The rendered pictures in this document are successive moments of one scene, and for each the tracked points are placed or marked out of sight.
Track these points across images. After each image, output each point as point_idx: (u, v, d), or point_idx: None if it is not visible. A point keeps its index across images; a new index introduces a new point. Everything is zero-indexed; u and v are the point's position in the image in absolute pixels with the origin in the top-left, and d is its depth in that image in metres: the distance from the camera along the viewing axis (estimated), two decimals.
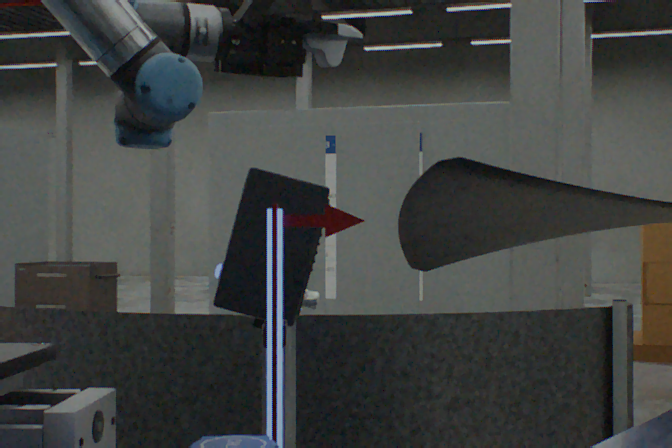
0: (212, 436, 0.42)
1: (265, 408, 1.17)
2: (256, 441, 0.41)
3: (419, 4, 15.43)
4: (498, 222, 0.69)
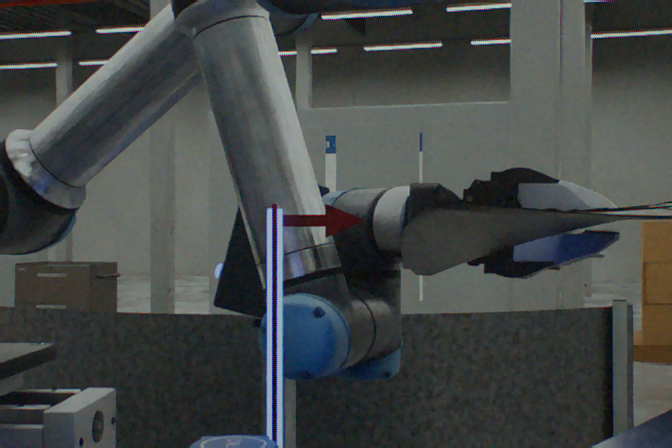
0: (212, 436, 0.42)
1: (265, 408, 1.17)
2: (256, 441, 0.41)
3: (419, 4, 15.43)
4: None
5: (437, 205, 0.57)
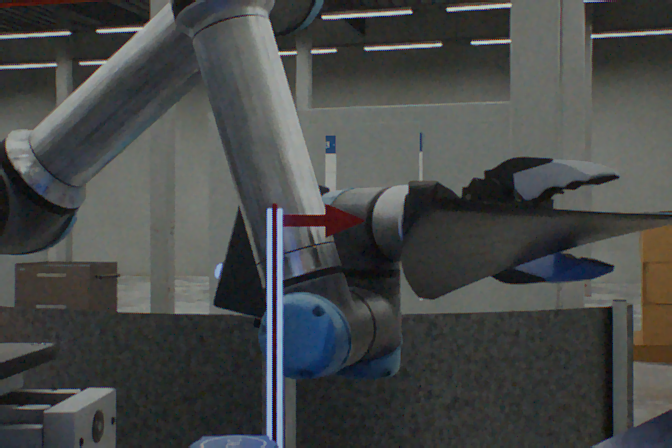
0: (212, 436, 0.42)
1: (265, 408, 1.17)
2: (256, 441, 0.41)
3: (419, 4, 15.43)
4: None
5: None
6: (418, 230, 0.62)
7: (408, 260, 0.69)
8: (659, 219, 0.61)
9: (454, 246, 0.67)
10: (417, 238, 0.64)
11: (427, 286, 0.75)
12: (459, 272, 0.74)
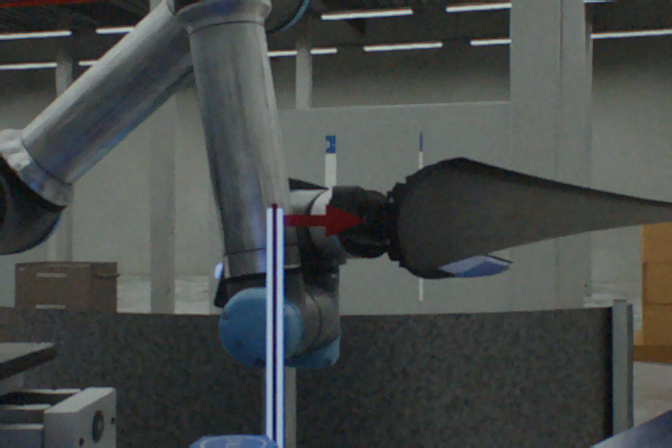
0: (212, 436, 0.42)
1: (265, 408, 1.17)
2: (256, 441, 0.41)
3: (419, 4, 15.43)
4: None
5: None
6: (419, 190, 0.62)
7: (405, 224, 0.69)
8: (659, 206, 0.61)
9: (452, 214, 0.67)
10: (417, 199, 0.64)
11: (420, 256, 0.75)
12: (454, 245, 0.74)
